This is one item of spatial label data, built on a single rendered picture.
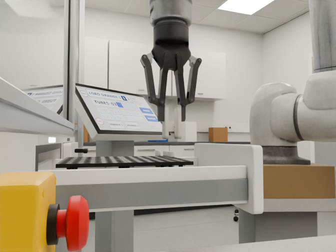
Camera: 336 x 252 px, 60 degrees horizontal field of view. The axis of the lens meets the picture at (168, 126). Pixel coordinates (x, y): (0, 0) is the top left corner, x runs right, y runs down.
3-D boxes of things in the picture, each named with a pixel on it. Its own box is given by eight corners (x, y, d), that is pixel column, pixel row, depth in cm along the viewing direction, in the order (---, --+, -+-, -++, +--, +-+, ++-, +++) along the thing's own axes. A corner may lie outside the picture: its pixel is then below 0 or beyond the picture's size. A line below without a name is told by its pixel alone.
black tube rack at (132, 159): (168, 183, 67) (168, 155, 67) (193, 199, 50) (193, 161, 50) (66, 187, 61) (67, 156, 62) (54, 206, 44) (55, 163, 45)
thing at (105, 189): (196, 181, 72) (196, 156, 73) (248, 203, 47) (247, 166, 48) (20, 187, 63) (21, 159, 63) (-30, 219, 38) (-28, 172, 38)
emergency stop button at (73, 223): (89, 239, 24) (90, 190, 24) (88, 258, 20) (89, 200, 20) (50, 242, 23) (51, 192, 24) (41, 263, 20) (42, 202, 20)
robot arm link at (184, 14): (146, 7, 65) (146, 33, 65) (153, -14, 56) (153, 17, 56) (185, 11, 67) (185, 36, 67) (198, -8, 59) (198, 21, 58)
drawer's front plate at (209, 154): (200, 186, 74) (200, 143, 75) (264, 214, 46) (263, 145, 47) (194, 186, 74) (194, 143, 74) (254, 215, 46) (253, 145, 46)
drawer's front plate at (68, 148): (77, 175, 97) (78, 142, 98) (69, 189, 69) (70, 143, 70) (72, 175, 97) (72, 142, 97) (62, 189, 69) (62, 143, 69)
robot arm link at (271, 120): (262, 145, 113) (262, 89, 114) (312, 146, 100) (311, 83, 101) (240, 145, 102) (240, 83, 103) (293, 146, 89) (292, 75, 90)
